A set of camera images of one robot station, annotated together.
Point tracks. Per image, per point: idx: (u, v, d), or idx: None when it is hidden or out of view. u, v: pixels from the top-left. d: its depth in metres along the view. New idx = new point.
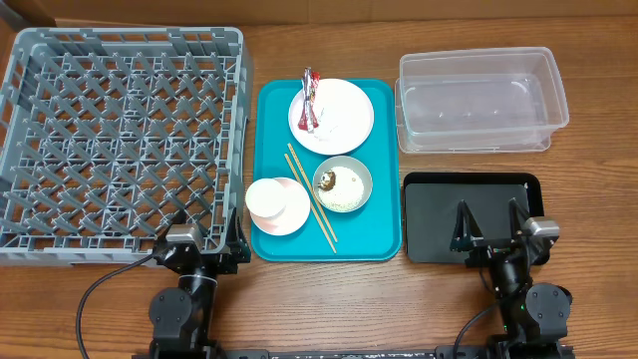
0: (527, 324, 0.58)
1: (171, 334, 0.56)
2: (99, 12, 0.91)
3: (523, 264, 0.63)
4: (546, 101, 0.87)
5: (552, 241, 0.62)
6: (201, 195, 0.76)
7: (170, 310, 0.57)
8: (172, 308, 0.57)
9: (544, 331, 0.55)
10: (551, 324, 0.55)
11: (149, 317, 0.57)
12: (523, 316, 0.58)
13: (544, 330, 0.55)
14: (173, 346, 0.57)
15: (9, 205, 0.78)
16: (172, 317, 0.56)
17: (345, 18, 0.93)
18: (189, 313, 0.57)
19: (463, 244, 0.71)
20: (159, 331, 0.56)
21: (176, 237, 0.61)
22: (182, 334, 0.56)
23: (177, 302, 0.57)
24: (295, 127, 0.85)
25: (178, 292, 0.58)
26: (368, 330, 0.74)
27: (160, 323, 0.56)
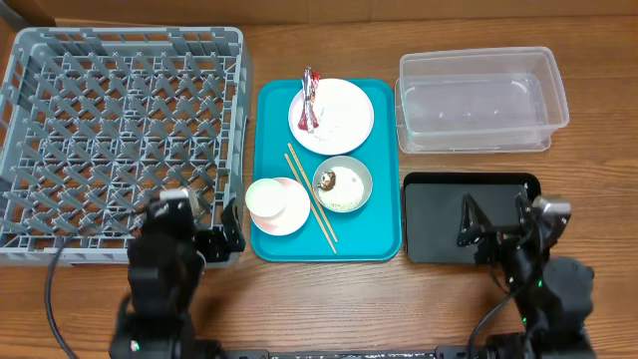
0: (548, 301, 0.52)
1: (151, 272, 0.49)
2: (100, 12, 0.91)
3: (534, 247, 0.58)
4: (546, 101, 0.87)
5: (564, 221, 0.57)
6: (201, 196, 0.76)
7: (154, 250, 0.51)
8: (155, 248, 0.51)
9: (565, 307, 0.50)
10: (572, 299, 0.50)
11: (129, 256, 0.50)
12: (542, 294, 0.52)
13: (565, 306, 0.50)
14: (152, 297, 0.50)
15: (9, 205, 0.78)
16: (155, 255, 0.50)
17: (345, 18, 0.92)
18: (172, 254, 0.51)
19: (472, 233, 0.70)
20: (138, 269, 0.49)
21: (170, 194, 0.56)
22: (162, 276, 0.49)
23: (161, 243, 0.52)
24: (295, 127, 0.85)
25: (162, 235, 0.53)
26: (369, 330, 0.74)
27: (140, 261, 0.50)
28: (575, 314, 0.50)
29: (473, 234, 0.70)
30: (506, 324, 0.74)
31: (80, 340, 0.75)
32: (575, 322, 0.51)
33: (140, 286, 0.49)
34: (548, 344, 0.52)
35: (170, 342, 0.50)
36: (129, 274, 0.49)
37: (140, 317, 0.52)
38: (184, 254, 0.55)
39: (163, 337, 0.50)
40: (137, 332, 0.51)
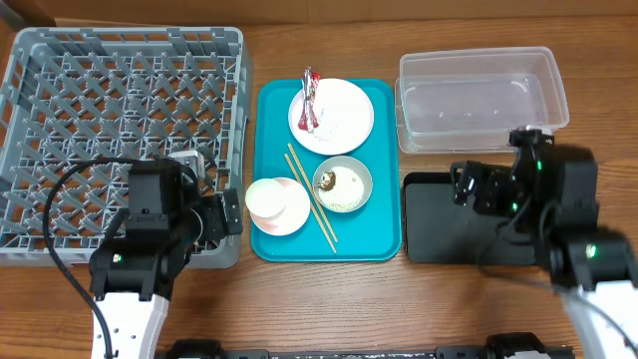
0: (550, 181, 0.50)
1: (150, 176, 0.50)
2: (100, 12, 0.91)
3: (524, 165, 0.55)
4: (546, 102, 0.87)
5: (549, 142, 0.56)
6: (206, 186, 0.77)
7: (153, 166, 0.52)
8: (154, 166, 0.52)
9: (568, 170, 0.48)
10: (575, 165, 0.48)
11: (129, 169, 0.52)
12: (545, 175, 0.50)
13: (568, 168, 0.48)
14: (148, 207, 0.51)
15: (9, 206, 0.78)
16: (155, 167, 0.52)
17: (345, 18, 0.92)
18: (174, 170, 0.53)
19: (464, 179, 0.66)
20: (137, 176, 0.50)
21: (181, 156, 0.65)
22: (161, 182, 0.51)
23: (165, 164, 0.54)
24: (295, 127, 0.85)
25: (166, 161, 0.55)
26: (369, 330, 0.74)
27: (141, 169, 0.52)
28: (579, 179, 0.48)
29: (468, 179, 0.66)
30: (506, 324, 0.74)
31: (80, 340, 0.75)
32: (583, 192, 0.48)
33: (136, 193, 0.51)
34: (564, 224, 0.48)
35: (157, 256, 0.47)
36: (129, 174, 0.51)
37: (127, 236, 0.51)
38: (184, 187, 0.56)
39: (147, 252, 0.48)
40: (120, 247, 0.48)
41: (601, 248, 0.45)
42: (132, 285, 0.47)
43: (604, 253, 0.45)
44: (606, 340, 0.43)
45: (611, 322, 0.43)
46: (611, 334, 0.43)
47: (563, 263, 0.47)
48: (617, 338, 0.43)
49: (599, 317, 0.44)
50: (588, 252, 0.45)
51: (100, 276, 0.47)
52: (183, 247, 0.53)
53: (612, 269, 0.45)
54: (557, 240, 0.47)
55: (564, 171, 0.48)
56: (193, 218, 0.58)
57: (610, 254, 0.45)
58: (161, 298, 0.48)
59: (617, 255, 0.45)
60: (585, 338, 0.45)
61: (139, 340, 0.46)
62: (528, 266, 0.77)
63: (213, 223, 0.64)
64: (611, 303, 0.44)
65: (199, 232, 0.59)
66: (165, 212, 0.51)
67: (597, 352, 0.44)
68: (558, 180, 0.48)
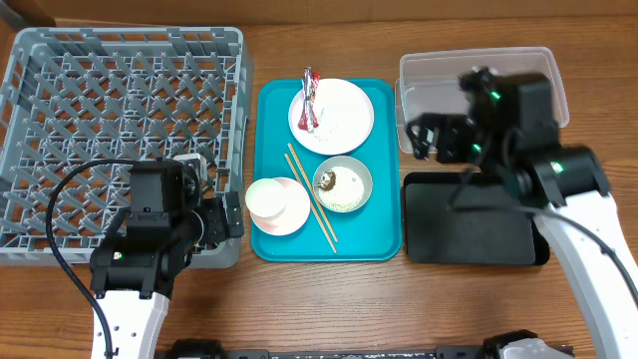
0: (507, 110, 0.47)
1: (152, 174, 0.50)
2: (100, 12, 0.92)
3: (482, 102, 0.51)
4: None
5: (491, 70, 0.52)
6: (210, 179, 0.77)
7: (155, 166, 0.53)
8: (154, 166, 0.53)
9: (524, 90, 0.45)
10: (530, 86, 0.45)
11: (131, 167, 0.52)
12: (504, 104, 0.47)
13: (524, 89, 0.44)
14: (150, 206, 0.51)
15: (8, 206, 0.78)
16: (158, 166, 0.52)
17: (345, 18, 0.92)
18: (175, 169, 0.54)
19: (423, 126, 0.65)
20: (140, 175, 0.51)
21: (184, 159, 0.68)
22: (163, 180, 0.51)
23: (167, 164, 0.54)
24: (295, 127, 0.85)
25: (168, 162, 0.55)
26: (368, 330, 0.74)
27: (143, 167, 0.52)
28: (536, 100, 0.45)
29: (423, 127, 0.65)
30: (506, 324, 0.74)
31: (81, 339, 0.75)
32: (542, 114, 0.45)
33: (139, 191, 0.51)
34: (529, 148, 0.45)
35: (158, 254, 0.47)
36: (132, 172, 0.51)
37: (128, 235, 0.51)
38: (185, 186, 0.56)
39: (148, 250, 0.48)
40: (120, 244, 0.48)
41: (567, 165, 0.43)
42: (132, 282, 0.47)
43: (570, 167, 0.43)
44: (584, 252, 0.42)
45: (585, 232, 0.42)
46: (588, 245, 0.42)
47: (530, 185, 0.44)
48: (595, 249, 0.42)
49: (574, 229, 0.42)
50: (554, 168, 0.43)
51: (101, 273, 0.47)
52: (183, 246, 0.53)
53: (580, 180, 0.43)
54: (523, 165, 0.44)
55: (519, 93, 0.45)
56: (194, 218, 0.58)
57: (577, 165, 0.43)
58: (161, 296, 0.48)
59: (583, 170, 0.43)
60: (566, 253, 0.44)
61: (140, 338, 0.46)
62: (529, 265, 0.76)
63: (214, 225, 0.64)
64: (582, 211, 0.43)
65: (199, 237, 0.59)
66: (166, 210, 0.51)
67: (577, 264, 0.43)
68: (515, 105, 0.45)
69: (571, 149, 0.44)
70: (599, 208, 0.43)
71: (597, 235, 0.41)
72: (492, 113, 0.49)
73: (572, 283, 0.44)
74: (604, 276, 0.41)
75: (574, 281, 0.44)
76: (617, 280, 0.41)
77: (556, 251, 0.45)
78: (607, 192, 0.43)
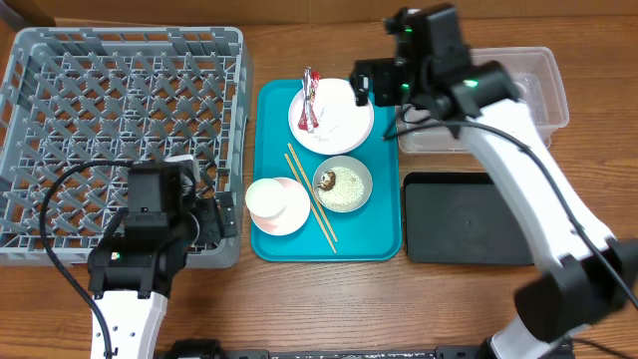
0: (420, 40, 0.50)
1: (151, 174, 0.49)
2: (100, 12, 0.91)
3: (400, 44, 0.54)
4: (546, 102, 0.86)
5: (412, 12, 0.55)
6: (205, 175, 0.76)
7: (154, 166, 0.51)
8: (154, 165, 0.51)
9: (433, 19, 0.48)
10: (438, 16, 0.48)
11: (129, 169, 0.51)
12: (417, 35, 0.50)
13: (433, 18, 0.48)
14: (147, 206, 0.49)
15: (9, 205, 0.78)
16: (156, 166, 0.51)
17: (345, 18, 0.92)
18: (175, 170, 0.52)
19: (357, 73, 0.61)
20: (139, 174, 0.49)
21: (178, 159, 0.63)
22: (162, 181, 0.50)
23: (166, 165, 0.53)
24: (295, 127, 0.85)
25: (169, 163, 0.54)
26: (368, 330, 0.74)
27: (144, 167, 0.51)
28: (445, 28, 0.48)
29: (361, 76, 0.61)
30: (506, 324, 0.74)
31: (81, 339, 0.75)
32: (451, 39, 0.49)
33: (137, 191, 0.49)
34: (446, 73, 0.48)
35: (155, 254, 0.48)
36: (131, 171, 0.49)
37: (126, 236, 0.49)
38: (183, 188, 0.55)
39: (145, 250, 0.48)
40: (118, 245, 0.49)
41: (480, 81, 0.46)
42: (130, 282, 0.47)
43: (483, 81, 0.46)
44: (505, 157, 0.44)
45: (502, 137, 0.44)
46: (507, 148, 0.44)
47: (453, 106, 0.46)
48: (514, 151, 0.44)
49: (493, 136, 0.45)
50: (467, 83, 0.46)
51: (99, 275, 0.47)
52: (181, 246, 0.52)
53: (492, 93, 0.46)
54: (443, 88, 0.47)
55: (428, 22, 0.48)
56: (191, 219, 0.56)
57: (486, 78, 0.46)
58: (160, 295, 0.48)
59: (493, 84, 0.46)
60: (494, 165, 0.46)
61: (139, 338, 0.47)
62: (529, 265, 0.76)
63: (209, 225, 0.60)
64: (498, 120, 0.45)
65: (192, 240, 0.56)
66: (163, 210, 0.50)
67: (503, 171, 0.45)
68: (427, 33, 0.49)
69: (479, 67, 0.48)
70: (514, 117, 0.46)
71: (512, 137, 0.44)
72: (411, 49, 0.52)
73: (505, 194, 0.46)
74: (525, 176, 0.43)
75: (506, 191, 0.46)
76: (537, 177, 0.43)
77: (488, 166, 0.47)
78: (515, 97, 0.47)
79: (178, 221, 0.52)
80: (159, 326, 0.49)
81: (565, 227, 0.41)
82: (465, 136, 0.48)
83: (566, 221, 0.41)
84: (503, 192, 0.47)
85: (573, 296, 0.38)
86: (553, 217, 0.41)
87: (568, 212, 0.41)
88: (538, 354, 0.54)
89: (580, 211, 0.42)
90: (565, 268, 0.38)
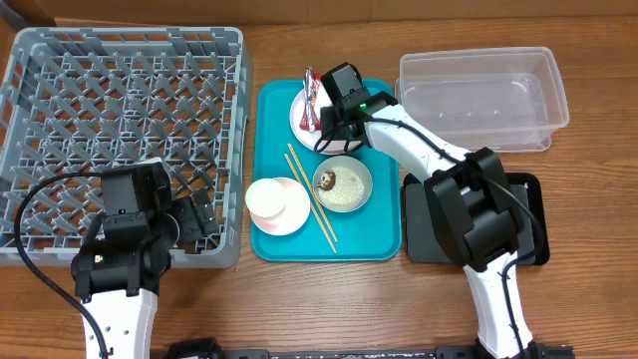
0: (332, 91, 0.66)
1: (122, 178, 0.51)
2: (100, 12, 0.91)
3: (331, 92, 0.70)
4: (546, 102, 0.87)
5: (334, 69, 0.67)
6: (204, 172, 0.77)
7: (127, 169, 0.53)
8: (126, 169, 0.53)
9: (334, 75, 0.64)
10: (338, 74, 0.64)
11: (99, 174, 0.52)
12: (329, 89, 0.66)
13: (333, 75, 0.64)
14: (125, 207, 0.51)
15: (8, 205, 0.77)
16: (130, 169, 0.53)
17: (345, 18, 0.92)
18: (150, 171, 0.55)
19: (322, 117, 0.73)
20: (112, 178, 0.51)
21: (150, 161, 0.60)
22: (136, 182, 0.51)
23: (144, 167, 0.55)
24: (297, 128, 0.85)
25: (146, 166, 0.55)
26: (367, 329, 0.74)
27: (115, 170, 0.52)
28: (344, 78, 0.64)
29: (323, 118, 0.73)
30: None
31: (81, 339, 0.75)
32: (350, 84, 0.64)
33: (113, 195, 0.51)
34: (352, 107, 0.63)
35: (138, 253, 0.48)
36: (103, 177, 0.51)
37: (107, 237, 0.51)
38: (158, 185, 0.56)
39: (128, 249, 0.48)
40: (99, 247, 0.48)
41: (371, 107, 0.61)
42: (117, 282, 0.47)
43: (374, 107, 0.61)
44: (390, 134, 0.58)
45: (384, 122, 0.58)
46: (390, 128, 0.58)
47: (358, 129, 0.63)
48: (394, 128, 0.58)
49: (380, 124, 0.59)
50: (361, 109, 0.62)
51: (85, 279, 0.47)
52: (163, 244, 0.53)
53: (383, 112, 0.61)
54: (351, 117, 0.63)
55: (332, 77, 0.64)
56: (169, 219, 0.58)
57: (375, 103, 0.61)
58: (149, 292, 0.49)
59: (381, 105, 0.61)
60: (390, 143, 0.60)
61: (133, 335, 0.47)
62: (529, 265, 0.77)
63: (188, 224, 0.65)
64: (384, 115, 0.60)
65: (178, 234, 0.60)
66: (142, 209, 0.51)
67: (395, 146, 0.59)
68: (332, 85, 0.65)
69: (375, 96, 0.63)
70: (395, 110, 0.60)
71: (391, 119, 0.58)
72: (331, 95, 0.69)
73: (406, 162, 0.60)
74: (405, 140, 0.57)
75: (403, 160, 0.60)
76: (412, 136, 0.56)
77: (390, 147, 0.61)
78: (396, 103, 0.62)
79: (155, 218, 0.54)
80: (153, 321, 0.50)
81: (435, 158, 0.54)
82: (371, 136, 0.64)
83: (434, 153, 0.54)
84: (404, 163, 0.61)
85: (447, 195, 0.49)
86: (425, 155, 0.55)
87: (434, 148, 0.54)
88: (506, 317, 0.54)
89: (445, 146, 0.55)
90: (435, 179, 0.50)
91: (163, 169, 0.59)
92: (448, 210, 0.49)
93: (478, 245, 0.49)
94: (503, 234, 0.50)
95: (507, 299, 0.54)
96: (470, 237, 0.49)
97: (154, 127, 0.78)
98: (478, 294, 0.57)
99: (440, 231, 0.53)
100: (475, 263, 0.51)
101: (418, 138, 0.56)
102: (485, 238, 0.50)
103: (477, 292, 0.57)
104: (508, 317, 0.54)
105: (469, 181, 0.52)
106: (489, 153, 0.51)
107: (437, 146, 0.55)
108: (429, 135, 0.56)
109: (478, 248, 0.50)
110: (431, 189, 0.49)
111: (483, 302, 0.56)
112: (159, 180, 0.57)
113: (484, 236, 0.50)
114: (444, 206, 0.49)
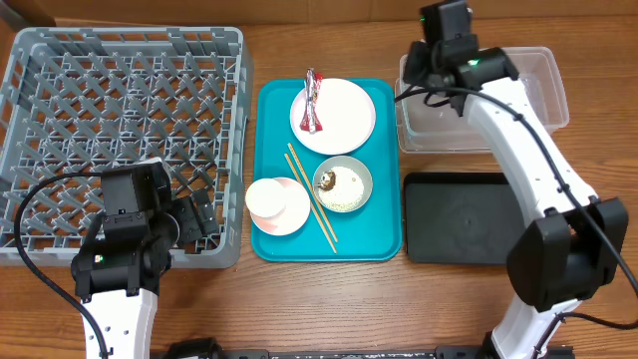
0: (433, 30, 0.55)
1: (122, 179, 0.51)
2: (100, 12, 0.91)
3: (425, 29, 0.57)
4: (546, 101, 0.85)
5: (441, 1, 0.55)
6: (204, 172, 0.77)
7: (125, 169, 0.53)
8: (124, 169, 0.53)
9: (445, 11, 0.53)
10: (451, 12, 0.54)
11: (99, 174, 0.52)
12: (430, 27, 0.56)
13: (445, 10, 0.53)
14: (125, 207, 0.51)
15: (8, 205, 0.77)
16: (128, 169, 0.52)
17: (345, 18, 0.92)
18: (148, 171, 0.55)
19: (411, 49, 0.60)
20: (111, 178, 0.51)
21: (148, 161, 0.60)
22: (135, 183, 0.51)
23: (143, 167, 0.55)
24: (298, 128, 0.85)
25: (146, 166, 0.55)
26: (369, 330, 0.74)
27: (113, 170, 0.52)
28: (455, 17, 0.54)
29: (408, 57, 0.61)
30: None
31: (81, 339, 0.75)
32: (460, 27, 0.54)
33: (112, 195, 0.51)
34: (454, 56, 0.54)
35: (138, 254, 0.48)
36: (103, 177, 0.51)
37: (107, 238, 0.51)
38: (157, 186, 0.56)
39: (128, 249, 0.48)
40: (99, 248, 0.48)
41: (481, 64, 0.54)
42: (117, 283, 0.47)
43: (483, 64, 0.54)
44: (499, 121, 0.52)
45: (496, 105, 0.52)
46: (502, 116, 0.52)
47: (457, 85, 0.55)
48: (509, 118, 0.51)
49: (489, 104, 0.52)
50: (471, 65, 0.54)
51: (84, 279, 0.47)
52: (163, 244, 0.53)
53: (492, 72, 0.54)
54: (450, 68, 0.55)
55: (441, 13, 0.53)
56: (168, 218, 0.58)
57: (487, 61, 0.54)
58: (149, 292, 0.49)
59: (492, 68, 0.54)
60: (491, 130, 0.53)
61: (133, 336, 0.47)
62: None
63: (189, 223, 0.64)
64: (498, 93, 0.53)
65: (178, 234, 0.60)
66: (142, 209, 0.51)
67: (498, 136, 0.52)
68: (437, 23, 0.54)
69: (483, 51, 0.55)
70: (512, 89, 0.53)
71: (507, 106, 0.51)
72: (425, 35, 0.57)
73: (500, 160, 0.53)
74: (516, 137, 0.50)
75: (500, 156, 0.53)
76: (526, 137, 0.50)
77: (486, 135, 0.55)
78: (514, 78, 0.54)
79: (155, 218, 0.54)
80: (153, 321, 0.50)
81: (553, 185, 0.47)
82: (466, 107, 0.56)
83: (553, 179, 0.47)
84: (497, 158, 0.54)
85: (555, 247, 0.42)
86: (540, 168, 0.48)
87: (554, 171, 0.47)
88: (535, 341, 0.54)
89: (568, 173, 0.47)
90: (545, 219, 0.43)
91: (163, 169, 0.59)
92: (548, 259, 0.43)
93: (558, 293, 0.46)
94: (586, 287, 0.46)
95: (547, 330, 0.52)
96: (552, 287, 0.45)
97: (154, 126, 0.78)
98: (519, 313, 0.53)
99: (520, 262, 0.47)
100: (543, 306, 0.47)
101: (537, 148, 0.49)
102: (569, 287, 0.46)
103: (517, 308, 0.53)
104: (537, 341, 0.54)
105: (573, 221, 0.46)
106: (619, 205, 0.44)
107: (557, 171, 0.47)
108: (553, 154, 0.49)
109: (555, 297, 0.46)
110: (540, 233, 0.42)
111: (519, 320, 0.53)
112: (159, 180, 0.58)
113: (568, 287, 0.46)
114: (547, 254, 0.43)
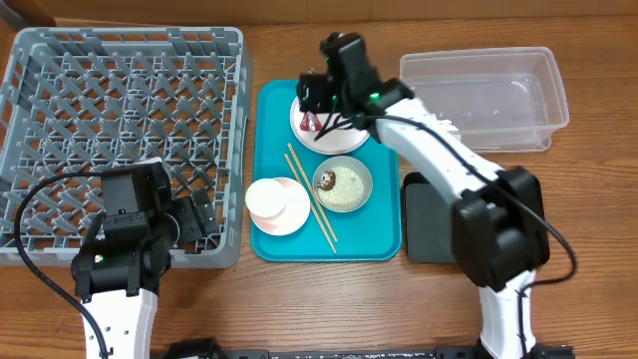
0: (337, 67, 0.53)
1: (122, 178, 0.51)
2: (100, 12, 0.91)
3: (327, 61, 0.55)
4: (546, 102, 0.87)
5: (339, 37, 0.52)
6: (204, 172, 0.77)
7: (124, 169, 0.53)
8: (124, 169, 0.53)
9: (343, 52, 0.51)
10: (349, 52, 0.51)
11: (99, 174, 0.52)
12: (333, 64, 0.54)
13: (343, 51, 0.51)
14: (125, 207, 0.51)
15: (8, 205, 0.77)
16: (127, 169, 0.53)
17: (345, 18, 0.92)
18: (150, 170, 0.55)
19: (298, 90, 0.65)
20: (111, 178, 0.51)
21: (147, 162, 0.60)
22: (136, 182, 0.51)
23: (145, 167, 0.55)
24: (298, 129, 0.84)
25: (146, 166, 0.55)
26: (369, 330, 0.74)
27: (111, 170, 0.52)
28: (354, 56, 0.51)
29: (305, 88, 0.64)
30: None
31: (81, 339, 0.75)
32: (362, 63, 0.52)
33: (112, 194, 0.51)
34: (359, 93, 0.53)
35: (137, 254, 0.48)
36: (103, 177, 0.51)
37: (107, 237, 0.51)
38: (158, 186, 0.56)
39: (128, 249, 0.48)
40: (99, 247, 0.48)
41: (383, 97, 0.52)
42: (117, 282, 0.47)
43: (386, 96, 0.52)
44: (405, 136, 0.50)
45: (401, 122, 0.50)
46: (408, 130, 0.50)
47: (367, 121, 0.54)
48: (412, 129, 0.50)
49: (395, 123, 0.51)
50: (372, 99, 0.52)
51: (84, 279, 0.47)
52: (163, 244, 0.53)
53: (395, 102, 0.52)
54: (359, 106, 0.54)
55: (340, 54, 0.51)
56: (168, 219, 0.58)
57: (388, 93, 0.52)
58: (149, 292, 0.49)
59: (395, 99, 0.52)
60: (402, 144, 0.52)
61: (132, 335, 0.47)
62: None
63: (189, 223, 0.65)
64: (400, 110, 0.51)
65: (178, 234, 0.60)
66: (142, 209, 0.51)
67: (410, 148, 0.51)
68: (339, 62, 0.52)
69: (385, 82, 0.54)
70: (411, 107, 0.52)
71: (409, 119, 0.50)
72: (331, 67, 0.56)
73: (420, 167, 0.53)
74: (422, 144, 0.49)
75: (419, 164, 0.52)
76: (432, 140, 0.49)
77: (401, 148, 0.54)
78: (413, 97, 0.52)
79: (155, 218, 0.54)
80: (153, 321, 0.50)
81: (462, 173, 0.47)
82: (379, 132, 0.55)
83: (461, 167, 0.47)
84: (417, 165, 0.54)
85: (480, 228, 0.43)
86: (451, 167, 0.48)
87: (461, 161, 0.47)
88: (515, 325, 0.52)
89: (473, 157, 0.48)
90: (465, 198, 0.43)
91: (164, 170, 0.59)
92: (477, 239, 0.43)
93: (502, 268, 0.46)
94: (526, 254, 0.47)
95: (520, 310, 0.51)
96: (493, 263, 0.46)
97: (154, 126, 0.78)
98: (488, 301, 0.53)
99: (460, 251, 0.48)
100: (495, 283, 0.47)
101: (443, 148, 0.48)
102: (509, 259, 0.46)
103: (485, 297, 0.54)
104: (516, 326, 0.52)
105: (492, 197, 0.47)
106: (522, 173, 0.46)
107: (464, 160, 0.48)
108: (456, 146, 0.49)
109: (499, 272, 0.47)
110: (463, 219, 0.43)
111: (492, 311, 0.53)
112: (159, 180, 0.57)
113: (509, 260, 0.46)
114: (476, 237, 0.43)
